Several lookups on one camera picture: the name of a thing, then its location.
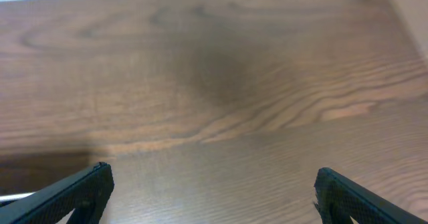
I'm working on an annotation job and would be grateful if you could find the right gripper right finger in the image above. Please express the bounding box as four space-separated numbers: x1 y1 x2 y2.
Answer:
314 167 427 224

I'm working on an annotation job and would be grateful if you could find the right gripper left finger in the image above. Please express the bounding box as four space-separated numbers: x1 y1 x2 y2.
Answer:
1 162 114 224

